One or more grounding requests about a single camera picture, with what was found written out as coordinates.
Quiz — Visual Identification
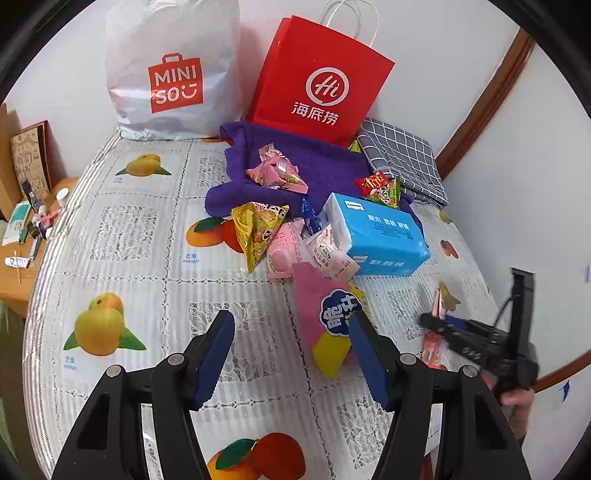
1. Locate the small red snack packet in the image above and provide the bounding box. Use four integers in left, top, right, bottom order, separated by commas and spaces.
355, 171, 387, 197

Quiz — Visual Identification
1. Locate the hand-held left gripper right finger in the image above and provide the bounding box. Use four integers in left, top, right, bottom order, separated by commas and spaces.
348, 311, 532, 480

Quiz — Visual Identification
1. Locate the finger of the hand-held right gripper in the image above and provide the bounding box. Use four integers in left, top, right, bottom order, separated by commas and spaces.
441, 333, 490, 367
419, 313, 497, 340

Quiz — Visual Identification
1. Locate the fruit print tablecloth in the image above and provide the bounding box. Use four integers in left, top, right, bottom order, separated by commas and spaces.
23, 136, 505, 480

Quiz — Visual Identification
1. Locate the green bedsheet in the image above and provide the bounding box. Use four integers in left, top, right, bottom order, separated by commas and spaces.
0, 300, 29, 444

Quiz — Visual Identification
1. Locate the wooden nightstand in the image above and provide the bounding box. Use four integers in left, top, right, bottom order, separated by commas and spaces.
0, 176, 80, 320

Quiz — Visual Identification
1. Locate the red strip snack packet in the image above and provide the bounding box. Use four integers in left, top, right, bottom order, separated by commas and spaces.
421, 281, 463, 371

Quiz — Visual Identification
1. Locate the purple towel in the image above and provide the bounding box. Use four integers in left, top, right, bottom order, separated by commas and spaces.
204, 121, 423, 227

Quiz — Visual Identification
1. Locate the pink green candy packet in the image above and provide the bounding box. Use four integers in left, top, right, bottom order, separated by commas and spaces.
272, 172, 309, 195

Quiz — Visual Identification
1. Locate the patterned hardcover book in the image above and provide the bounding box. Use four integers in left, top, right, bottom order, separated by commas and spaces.
10, 121, 53, 195

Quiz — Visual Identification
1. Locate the small blue snack packet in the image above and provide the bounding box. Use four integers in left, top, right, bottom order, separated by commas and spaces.
298, 196, 325, 236

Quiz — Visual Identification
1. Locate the large yellow pink snack packet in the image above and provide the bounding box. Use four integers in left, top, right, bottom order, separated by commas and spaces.
293, 263, 373, 379

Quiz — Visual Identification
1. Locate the yellow triangular snack packet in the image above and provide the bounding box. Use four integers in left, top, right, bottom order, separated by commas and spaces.
231, 202, 291, 274

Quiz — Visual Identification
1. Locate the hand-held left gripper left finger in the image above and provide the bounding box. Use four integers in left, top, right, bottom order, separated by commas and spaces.
51, 310, 236, 480

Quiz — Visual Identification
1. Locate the red paper bag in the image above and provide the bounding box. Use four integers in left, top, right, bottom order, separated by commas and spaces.
247, 0, 396, 148

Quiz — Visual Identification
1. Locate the white plastic shopping bag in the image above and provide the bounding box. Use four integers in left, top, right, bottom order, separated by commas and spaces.
105, 0, 245, 141

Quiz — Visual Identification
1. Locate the brown wooden door frame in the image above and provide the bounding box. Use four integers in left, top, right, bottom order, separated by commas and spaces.
435, 28, 573, 393

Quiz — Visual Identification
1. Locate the black cable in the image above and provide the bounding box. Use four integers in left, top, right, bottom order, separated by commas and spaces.
493, 294, 517, 326

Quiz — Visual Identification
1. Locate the person's right hand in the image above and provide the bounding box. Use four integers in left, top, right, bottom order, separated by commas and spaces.
480, 371, 537, 446

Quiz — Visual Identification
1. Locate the teal white box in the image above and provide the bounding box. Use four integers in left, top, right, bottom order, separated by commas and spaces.
2, 203, 33, 246

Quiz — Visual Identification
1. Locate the white pink snack packet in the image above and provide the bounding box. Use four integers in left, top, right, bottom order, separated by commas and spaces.
305, 224, 360, 280

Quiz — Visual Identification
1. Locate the grey plaid folded cloth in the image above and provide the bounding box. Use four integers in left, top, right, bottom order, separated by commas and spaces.
356, 117, 450, 208

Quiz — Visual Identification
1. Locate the pink lip balm tube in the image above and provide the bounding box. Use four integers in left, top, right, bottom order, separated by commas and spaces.
37, 209, 64, 232

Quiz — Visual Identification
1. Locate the blue tissue pack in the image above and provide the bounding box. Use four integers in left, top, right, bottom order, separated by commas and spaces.
322, 193, 431, 277

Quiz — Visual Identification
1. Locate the green triangular snack packet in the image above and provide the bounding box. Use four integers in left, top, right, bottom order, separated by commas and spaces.
369, 178, 402, 210

